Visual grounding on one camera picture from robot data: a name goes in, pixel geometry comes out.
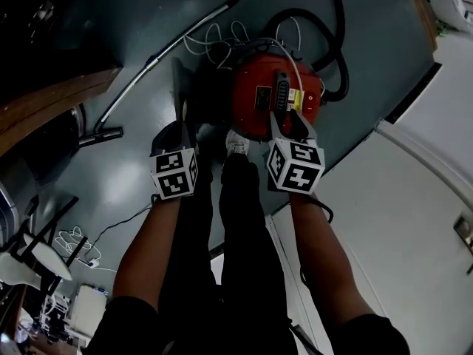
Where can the person's left black sleeve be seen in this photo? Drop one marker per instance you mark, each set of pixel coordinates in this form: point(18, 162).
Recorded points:
point(125, 327)

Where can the white box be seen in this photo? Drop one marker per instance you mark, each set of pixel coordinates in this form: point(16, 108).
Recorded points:
point(88, 309)

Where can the black frame white seat chair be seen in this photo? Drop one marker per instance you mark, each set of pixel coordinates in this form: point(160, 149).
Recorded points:
point(37, 250)

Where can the person's left forearm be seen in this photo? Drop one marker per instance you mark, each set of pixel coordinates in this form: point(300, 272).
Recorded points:
point(148, 250)

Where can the white door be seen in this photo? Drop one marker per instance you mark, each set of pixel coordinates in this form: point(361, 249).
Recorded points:
point(388, 213)

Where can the person's black trouser legs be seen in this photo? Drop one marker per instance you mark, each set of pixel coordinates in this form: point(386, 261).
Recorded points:
point(229, 257)

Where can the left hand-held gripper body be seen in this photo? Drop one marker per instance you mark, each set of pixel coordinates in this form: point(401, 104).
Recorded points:
point(173, 174)

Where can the person's right forearm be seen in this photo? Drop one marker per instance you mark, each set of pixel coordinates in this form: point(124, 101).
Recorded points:
point(327, 257)

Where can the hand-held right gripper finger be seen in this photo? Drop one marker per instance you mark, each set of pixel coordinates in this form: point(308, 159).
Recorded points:
point(301, 124)
point(275, 126)

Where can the person's white shoe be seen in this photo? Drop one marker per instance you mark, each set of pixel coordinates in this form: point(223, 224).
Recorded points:
point(237, 142)

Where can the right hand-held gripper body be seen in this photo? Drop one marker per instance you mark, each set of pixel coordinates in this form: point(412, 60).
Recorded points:
point(295, 165)

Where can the metal vacuum wand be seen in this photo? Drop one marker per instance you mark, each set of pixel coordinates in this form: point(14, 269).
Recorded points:
point(148, 67)

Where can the brown wooden desk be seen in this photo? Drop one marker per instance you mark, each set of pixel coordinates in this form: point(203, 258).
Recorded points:
point(48, 98)

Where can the person's black sleeve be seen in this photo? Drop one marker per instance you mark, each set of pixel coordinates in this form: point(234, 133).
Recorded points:
point(125, 327)
point(373, 337)

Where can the brown wooden door frame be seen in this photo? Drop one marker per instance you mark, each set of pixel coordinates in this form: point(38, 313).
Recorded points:
point(421, 9)

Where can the person's right black sleeve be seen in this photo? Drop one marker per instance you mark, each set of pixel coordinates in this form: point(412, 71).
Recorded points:
point(373, 337)

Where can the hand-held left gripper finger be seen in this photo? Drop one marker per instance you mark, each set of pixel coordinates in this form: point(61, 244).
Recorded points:
point(180, 73)
point(183, 109)

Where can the black floor nozzle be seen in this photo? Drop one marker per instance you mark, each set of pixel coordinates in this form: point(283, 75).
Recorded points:
point(100, 136)

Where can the red vacuum cleaner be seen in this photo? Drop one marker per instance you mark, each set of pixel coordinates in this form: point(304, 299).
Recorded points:
point(258, 98)

